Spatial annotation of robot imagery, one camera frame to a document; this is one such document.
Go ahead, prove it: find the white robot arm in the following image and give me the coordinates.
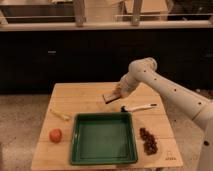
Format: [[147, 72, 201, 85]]
[[115, 57, 213, 171]]

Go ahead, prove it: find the green square tray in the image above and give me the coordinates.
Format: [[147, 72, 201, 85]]
[[69, 112, 138, 166]]

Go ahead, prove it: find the dark grape bunch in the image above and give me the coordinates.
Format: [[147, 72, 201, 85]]
[[140, 128, 158, 155]]

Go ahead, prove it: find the yellow stick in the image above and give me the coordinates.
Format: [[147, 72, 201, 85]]
[[50, 109, 70, 121]]

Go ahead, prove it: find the wooden table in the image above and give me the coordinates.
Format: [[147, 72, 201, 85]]
[[31, 83, 183, 171]]

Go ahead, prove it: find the orange tomato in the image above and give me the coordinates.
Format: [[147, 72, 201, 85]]
[[49, 129, 62, 143]]

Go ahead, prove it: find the cardboard box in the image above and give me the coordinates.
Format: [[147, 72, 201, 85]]
[[124, 0, 168, 13]]

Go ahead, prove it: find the left metal post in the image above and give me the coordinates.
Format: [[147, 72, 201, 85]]
[[73, 0, 86, 27]]

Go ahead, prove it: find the metal post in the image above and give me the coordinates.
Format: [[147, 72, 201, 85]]
[[73, 0, 86, 27], [131, 0, 143, 26]]

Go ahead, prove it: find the right metal post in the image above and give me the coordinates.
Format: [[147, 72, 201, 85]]
[[131, 0, 143, 26]]

